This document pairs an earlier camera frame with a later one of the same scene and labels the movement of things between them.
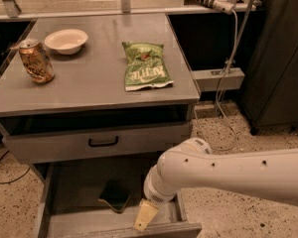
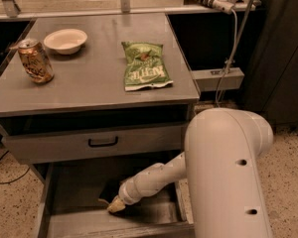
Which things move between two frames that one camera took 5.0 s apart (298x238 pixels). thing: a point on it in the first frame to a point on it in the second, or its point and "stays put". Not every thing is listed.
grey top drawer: x=96 y=145 stays put
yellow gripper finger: x=146 y=212 to x=117 y=205
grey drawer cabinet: x=93 y=101 stays put
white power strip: x=220 y=1 stays put
